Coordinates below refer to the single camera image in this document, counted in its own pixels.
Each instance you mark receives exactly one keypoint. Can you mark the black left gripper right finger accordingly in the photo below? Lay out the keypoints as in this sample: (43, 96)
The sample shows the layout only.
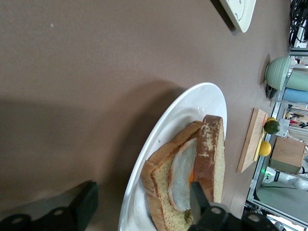
(211, 219)

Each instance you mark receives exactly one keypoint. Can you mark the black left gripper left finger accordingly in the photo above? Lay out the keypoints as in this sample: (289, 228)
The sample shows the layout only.
(79, 211)

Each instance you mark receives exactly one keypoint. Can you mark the plain bread slice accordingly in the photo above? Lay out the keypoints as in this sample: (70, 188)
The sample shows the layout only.
(211, 156)

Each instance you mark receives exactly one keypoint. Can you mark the white round plate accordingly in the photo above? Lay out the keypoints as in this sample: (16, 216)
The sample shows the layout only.
(183, 113)

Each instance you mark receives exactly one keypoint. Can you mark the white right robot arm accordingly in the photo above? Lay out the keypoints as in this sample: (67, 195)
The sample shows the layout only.
(298, 184)

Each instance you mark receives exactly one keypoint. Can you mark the fried egg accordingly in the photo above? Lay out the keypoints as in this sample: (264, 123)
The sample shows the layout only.
(183, 173)

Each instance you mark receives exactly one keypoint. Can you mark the bread slice under egg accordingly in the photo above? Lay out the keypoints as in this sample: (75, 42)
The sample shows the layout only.
(163, 192)

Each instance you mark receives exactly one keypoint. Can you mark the wooden cutting board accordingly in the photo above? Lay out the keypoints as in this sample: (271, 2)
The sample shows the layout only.
(250, 144)

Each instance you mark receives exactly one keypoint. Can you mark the yellow lemon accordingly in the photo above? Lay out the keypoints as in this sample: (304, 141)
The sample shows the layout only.
(271, 119)
(265, 148)

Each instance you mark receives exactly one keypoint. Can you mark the wooden box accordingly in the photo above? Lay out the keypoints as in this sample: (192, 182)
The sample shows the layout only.
(287, 154)

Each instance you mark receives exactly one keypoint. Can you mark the green avocado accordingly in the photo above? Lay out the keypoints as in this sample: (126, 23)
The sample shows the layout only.
(272, 127)

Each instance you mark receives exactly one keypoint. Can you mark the blue cup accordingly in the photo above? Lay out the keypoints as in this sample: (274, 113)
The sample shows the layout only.
(296, 95)

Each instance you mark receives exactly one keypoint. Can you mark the pale green bowl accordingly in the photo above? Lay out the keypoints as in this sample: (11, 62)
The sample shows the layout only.
(276, 72)

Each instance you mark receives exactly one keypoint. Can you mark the pale green cup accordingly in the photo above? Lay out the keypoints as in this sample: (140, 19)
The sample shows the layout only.
(298, 79)

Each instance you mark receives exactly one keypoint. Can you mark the cream tray with bear print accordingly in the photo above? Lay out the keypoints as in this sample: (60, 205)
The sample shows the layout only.
(240, 12)

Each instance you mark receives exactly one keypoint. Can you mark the aluminium frame profile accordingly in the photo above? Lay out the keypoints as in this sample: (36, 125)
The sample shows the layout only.
(255, 185)

